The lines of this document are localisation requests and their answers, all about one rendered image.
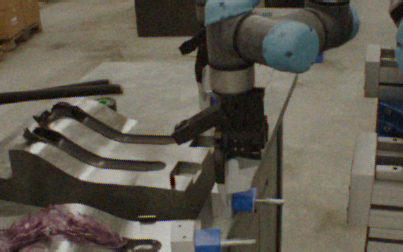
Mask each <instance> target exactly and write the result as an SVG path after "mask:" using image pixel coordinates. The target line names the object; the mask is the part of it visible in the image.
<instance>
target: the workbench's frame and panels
mask: <svg viewBox="0 0 403 252"><path fill-rule="evenodd" d="M297 81H298V79H297V75H296V76H295V80H294V81H293V84H292V87H291V89H290V92H289V94H288V96H287V100H286V101H285V103H284V106H283V109H282V112H281V114H280V116H279V120H278V121H277V123H276V127H275V129H274V130H273V133H272V136H271V137H270V140H269V143H268V145H267V147H266V151H265V152H264V155H263V156H262V160H261V161H260V163H259V167H258V168H257V171H256V172H255V176H254V178H253V180H252V182H251V188H257V197H266V198H269V200H270V199H283V116H284V114H285V110H286V108H287V105H288V103H289V101H290V97H291V95H292V94H293V90H294V88H295V84H296V82H297ZM282 215H283V204H282V205H281V204H280V205H278V204H272V205H271V203H269V204H261V203H257V204H256V205H255V207H254V210H253V213H251V212H243V211H239V212H238V214H237V216H236V219H235V221H234V222H233V226H232V228H231V230H230V231H229V235H228V237H227V238H226V239H237V238H251V237H256V244H255V245H241V246H227V247H222V250H221V251H222V252H281V246H282Z"/></svg>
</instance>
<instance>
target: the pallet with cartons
mask: <svg viewBox="0 0 403 252"><path fill-rule="evenodd" d="M42 30H43V29H42V26H41V21H40V12H39V5H38V0H0V44H1V46H2V51H3V52H6V51H13V50H15V49H16V42H26V41H27V40H30V39H31V37H30V33H36V32H40V31H42Z"/></svg>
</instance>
